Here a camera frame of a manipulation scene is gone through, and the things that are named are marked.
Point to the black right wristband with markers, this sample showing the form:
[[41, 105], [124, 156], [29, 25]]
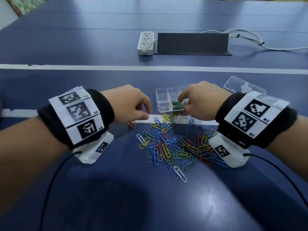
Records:
[[255, 117]]

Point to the person's left forearm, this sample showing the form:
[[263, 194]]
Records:
[[26, 161]]

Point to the person's left hand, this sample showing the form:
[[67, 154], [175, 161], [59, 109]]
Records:
[[125, 103]]

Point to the black wristband with markers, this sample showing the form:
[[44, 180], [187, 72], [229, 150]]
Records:
[[255, 117], [79, 115]]

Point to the pile of coloured paper clips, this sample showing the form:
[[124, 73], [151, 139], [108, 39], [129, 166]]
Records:
[[168, 146]]

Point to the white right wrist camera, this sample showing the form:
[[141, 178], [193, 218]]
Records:
[[226, 151]]

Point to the person's right hand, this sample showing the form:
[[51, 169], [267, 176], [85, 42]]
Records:
[[204, 101]]

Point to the person's left thumb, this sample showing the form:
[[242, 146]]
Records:
[[140, 116]]

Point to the person's right forearm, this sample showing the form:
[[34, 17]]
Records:
[[288, 144]]

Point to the black folded board stand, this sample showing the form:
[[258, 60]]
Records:
[[192, 44]]

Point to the person's right thumb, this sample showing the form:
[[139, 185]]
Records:
[[188, 110]]

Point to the colourful wall picture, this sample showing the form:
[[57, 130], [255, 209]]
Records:
[[24, 4]]

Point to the white power strip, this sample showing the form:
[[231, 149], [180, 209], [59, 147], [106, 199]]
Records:
[[145, 42]]

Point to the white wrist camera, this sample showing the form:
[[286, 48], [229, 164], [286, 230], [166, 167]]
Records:
[[93, 149], [226, 151]]

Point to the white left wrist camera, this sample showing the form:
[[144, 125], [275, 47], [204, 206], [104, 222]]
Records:
[[93, 149]]

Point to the clear plastic compartment box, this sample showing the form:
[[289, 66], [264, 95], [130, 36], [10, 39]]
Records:
[[163, 99]]

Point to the black left wristband with markers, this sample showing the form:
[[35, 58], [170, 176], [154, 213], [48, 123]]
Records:
[[79, 115]]

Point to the clear plastic box lid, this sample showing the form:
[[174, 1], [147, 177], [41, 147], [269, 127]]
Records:
[[240, 85]]

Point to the bunch of green paper clips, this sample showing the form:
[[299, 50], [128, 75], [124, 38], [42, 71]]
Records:
[[176, 105]]

